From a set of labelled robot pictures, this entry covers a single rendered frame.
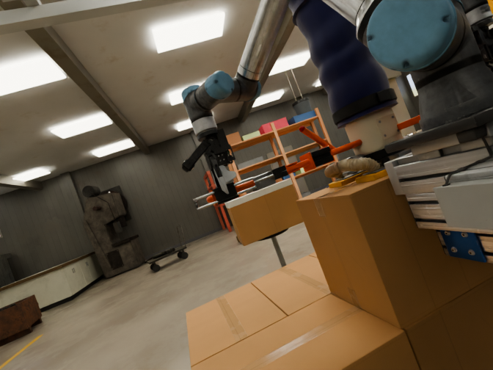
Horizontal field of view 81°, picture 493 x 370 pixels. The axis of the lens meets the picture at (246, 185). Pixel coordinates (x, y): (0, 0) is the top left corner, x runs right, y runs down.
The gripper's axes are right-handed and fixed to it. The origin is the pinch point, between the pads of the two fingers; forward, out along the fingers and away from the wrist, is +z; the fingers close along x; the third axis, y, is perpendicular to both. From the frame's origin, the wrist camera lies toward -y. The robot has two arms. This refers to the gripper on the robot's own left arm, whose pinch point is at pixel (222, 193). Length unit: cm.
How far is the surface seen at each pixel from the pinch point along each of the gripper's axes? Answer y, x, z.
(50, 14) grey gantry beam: -63, 175, -204
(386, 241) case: 36, -20, 29
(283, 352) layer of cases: 0, -2, 53
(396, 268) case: 36, -20, 37
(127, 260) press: -236, 911, 76
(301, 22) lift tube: 49, 1, -49
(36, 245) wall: -526, 1056, -80
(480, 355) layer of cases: 51, -20, 71
